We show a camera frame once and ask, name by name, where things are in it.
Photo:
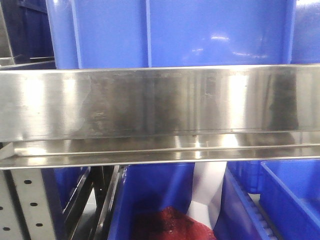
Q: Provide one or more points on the large blue upper tray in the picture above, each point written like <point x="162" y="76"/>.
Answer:
<point x="169" y="33"/>

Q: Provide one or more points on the blue lower right tray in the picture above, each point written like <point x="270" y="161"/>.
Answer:
<point x="270" y="200"/>

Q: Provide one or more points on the white paper sheet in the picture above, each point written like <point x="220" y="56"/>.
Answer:
<point x="206" y="198"/>

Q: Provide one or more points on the blue bin with red contents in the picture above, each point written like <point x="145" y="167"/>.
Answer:
<point x="148" y="188"/>

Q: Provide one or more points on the red mesh material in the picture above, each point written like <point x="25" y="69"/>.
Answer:
<point x="169" y="224"/>

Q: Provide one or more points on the dark blue background bin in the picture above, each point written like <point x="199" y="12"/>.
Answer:
<point x="25" y="35"/>

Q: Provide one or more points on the stainless steel shelf rail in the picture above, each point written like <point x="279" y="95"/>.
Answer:
<point x="100" y="117"/>

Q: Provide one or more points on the perforated grey shelf post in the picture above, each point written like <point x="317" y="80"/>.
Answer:
<point x="24" y="206"/>

